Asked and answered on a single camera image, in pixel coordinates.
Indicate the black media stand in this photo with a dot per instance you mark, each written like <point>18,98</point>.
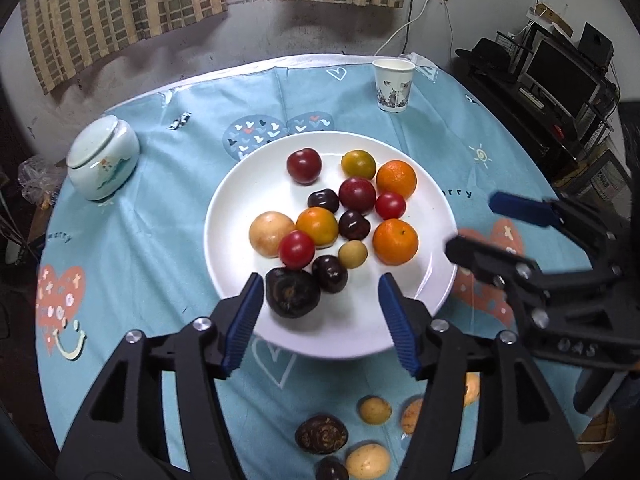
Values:
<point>525,125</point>

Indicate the dark purple plum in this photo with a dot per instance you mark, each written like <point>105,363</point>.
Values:
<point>354,224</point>
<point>323,200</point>
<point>331,470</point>
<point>330,273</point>

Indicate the orange mandarin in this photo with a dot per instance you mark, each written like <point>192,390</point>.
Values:
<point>395,241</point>
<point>396,178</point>

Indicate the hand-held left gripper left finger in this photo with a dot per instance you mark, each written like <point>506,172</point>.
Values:
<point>242,330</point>

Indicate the red plum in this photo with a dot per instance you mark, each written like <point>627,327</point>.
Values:
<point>357,195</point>
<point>303,165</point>

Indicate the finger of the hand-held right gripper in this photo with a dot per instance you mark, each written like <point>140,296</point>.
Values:
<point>480,257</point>
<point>520,207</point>

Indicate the black hat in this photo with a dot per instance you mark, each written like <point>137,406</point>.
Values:
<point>485,52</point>

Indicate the light blue printed tablecloth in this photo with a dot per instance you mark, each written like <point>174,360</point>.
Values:
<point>150,240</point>

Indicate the small yellow green fruit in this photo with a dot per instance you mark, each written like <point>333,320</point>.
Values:
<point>352,254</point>

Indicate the black speaker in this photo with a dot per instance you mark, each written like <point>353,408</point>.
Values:
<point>596,42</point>

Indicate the white round plate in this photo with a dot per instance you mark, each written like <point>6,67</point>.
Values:
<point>240,195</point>

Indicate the clear plastic bag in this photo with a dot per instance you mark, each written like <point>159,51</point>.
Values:
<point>40,177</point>

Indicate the printed paper cup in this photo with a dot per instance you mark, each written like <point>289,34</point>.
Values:
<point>393,85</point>

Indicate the small cardboard box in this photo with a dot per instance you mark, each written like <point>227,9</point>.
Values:
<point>550,17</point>

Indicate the orange yellow tomato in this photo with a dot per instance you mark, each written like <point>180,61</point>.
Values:
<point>318,224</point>

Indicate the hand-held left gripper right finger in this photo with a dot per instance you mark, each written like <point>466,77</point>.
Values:
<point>400,330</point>

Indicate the yellow green tomato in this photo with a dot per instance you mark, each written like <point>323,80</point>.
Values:
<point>358,164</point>

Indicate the red cherry tomato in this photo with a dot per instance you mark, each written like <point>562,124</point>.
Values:
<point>390,205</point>
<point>296,250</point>

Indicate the dark water chestnut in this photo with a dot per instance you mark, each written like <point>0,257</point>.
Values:
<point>292,292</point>
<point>321,434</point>

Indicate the black computer monitor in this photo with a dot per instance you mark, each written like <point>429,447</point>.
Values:
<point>560,75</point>

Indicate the tan round fruit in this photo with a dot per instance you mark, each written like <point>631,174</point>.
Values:
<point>411,416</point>
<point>270,232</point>
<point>375,409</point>
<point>368,461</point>
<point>471,389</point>

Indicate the pale green lidded ceramic jar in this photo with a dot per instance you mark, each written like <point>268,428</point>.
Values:
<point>102,157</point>

